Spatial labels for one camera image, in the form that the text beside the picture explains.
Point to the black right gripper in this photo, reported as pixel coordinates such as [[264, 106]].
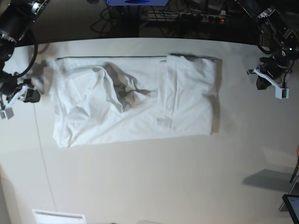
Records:
[[32, 96]]

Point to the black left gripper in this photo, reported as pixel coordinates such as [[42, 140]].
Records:
[[262, 83]]

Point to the white T-shirt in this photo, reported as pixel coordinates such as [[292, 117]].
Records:
[[100, 100]]

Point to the black power strip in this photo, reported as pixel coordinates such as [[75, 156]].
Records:
[[204, 18]]

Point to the white paper sheet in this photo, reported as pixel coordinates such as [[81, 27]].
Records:
[[50, 217]]

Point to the tablet with grey stand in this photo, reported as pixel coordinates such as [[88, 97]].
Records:
[[291, 202]]

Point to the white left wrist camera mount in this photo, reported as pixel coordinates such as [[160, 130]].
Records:
[[281, 90]]

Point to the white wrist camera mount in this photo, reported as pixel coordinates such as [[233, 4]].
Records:
[[20, 92], [281, 90]]

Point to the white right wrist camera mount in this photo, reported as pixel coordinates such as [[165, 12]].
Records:
[[20, 92]]

